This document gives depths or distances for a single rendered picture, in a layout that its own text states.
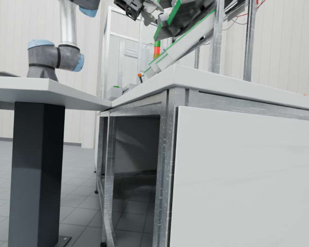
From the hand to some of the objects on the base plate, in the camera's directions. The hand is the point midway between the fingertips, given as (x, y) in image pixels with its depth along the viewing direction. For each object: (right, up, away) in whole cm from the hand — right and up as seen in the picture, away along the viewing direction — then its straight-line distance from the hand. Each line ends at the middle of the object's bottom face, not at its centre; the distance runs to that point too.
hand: (160, 15), depth 70 cm
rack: (+20, -41, +3) cm, 46 cm away
